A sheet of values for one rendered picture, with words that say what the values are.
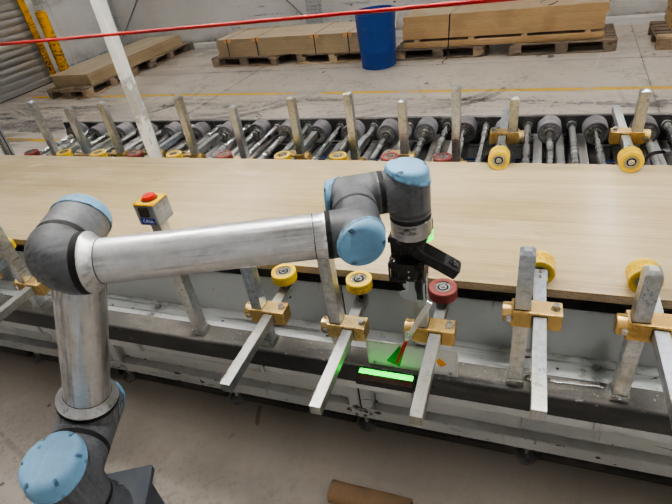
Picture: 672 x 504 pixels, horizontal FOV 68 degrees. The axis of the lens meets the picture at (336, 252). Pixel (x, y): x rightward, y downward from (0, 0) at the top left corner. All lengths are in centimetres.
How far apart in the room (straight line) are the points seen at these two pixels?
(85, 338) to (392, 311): 91
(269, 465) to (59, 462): 104
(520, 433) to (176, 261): 149
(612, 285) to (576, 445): 74
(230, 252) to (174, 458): 160
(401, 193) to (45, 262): 66
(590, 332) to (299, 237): 101
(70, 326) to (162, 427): 135
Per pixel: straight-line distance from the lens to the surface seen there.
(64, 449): 140
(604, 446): 208
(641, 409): 150
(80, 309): 121
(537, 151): 260
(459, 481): 210
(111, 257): 95
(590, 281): 151
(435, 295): 141
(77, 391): 140
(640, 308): 128
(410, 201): 101
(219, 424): 241
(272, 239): 88
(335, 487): 202
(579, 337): 164
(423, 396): 122
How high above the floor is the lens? 182
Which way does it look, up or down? 34 degrees down
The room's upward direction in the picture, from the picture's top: 9 degrees counter-clockwise
